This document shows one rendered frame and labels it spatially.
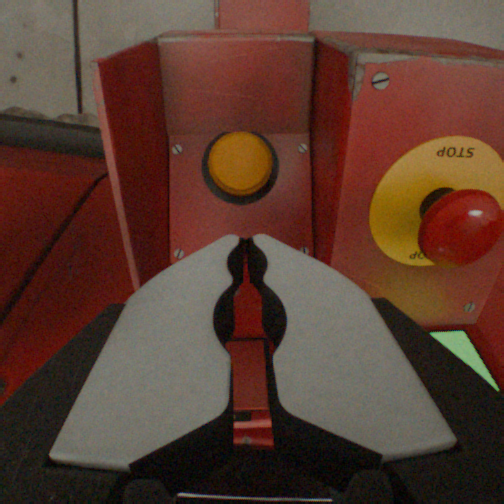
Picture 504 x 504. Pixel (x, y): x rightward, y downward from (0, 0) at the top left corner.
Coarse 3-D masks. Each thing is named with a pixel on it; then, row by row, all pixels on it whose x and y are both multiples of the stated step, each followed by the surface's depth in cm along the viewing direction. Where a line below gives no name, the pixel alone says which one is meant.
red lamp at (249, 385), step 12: (228, 348) 21; (240, 348) 21; (252, 348) 21; (240, 360) 21; (252, 360) 21; (264, 360) 21; (240, 372) 20; (252, 372) 20; (264, 372) 20; (240, 384) 19; (252, 384) 19; (264, 384) 19; (240, 396) 19; (252, 396) 19; (264, 396) 19; (240, 408) 18; (252, 408) 18; (264, 408) 18
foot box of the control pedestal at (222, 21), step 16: (224, 0) 67; (240, 0) 67; (256, 0) 67; (272, 0) 76; (288, 0) 76; (304, 0) 77; (224, 16) 69; (240, 16) 69; (256, 16) 69; (272, 16) 69; (288, 16) 69; (304, 16) 69
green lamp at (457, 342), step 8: (440, 336) 22; (448, 336) 22; (456, 336) 22; (464, 336) 22; (448, 344) 22; (456, 344) 22; (464, 344) 22; (456, 352) 21; (464, 352) 21; (472, 352) 21; (464, 360) 21; (472, 360) 21; (480, 360) 21; (480, 368) 20; (488, 376) 20
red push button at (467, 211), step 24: (432, 192) 18; (456, 192) 15; (480, 192) 15; (432, 216) 16; (456, 216) 15; (480, 216) 15; (432, 240) 16; (456, 240) 16; (480, 240) 16; (456, 264) 17
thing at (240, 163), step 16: (224, 144) 22; (240, 144) 22; (256, 144) 22; (224, 160) 22; (240, 160) 22; (256, 160) 22; (224, 176) 22; (240, 176) 22; (256, 176) 22; (240, 192) 23
